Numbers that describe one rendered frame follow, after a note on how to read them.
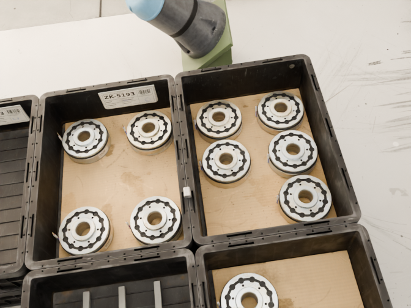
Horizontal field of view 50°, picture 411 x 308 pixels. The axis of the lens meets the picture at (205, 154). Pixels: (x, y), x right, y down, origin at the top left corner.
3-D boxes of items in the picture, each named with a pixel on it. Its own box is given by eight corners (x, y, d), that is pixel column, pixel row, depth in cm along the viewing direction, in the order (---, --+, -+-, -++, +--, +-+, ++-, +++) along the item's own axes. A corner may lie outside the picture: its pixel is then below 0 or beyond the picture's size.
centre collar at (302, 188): (291, 186, 88) (292, 185, 88) (316, 186, 88) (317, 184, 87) (293, 209, 86) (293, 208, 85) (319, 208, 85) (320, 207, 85)
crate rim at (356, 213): (175, 79, 99) (174, 72, 97) (307, 60, 99) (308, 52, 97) (194, 250, 79) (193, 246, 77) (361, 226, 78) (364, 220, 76)
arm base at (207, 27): (183, 31, 127) (156, 14, 120) (221, -4, 119) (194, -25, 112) (189, 69, 119) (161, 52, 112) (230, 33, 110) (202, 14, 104)
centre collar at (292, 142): (277, 143, 94) (277, 142, 93) (299, 137, 94) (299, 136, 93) (285, 163, 91) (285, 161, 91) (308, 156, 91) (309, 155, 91)
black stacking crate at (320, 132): (181, 106, 107) (175, 74, 97) (302, 87, 107) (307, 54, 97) (200, 264, 87) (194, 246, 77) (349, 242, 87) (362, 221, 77)
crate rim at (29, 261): (43, 99, 99) (39, 93, 97) (175, 79, 99) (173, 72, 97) (29, 275, 79) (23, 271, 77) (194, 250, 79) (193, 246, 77)
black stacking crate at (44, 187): (60, 124, 107) (41, 95, 98) (180, 106, 107) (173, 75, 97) (51, 287, 87) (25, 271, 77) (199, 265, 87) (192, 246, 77)
